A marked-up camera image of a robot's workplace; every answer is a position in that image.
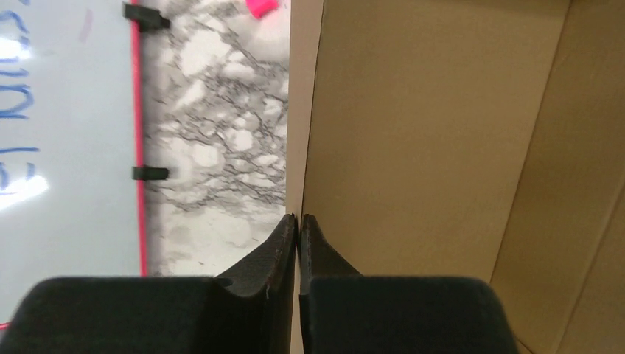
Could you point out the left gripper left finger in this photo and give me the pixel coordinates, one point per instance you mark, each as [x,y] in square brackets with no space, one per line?
[246,309]

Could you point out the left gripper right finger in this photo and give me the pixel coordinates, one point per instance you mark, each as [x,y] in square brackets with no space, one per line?
[343,311]

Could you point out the brown cardboard box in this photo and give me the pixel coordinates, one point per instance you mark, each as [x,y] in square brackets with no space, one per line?
[477,139]

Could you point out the pink framed whiteboard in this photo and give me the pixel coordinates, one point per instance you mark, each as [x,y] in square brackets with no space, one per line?
[70,137]

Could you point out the pink marker pen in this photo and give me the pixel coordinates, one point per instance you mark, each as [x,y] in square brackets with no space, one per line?
[260,8]

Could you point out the black whiteboard stand clip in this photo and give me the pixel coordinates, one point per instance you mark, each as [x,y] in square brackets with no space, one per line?
[148,19]

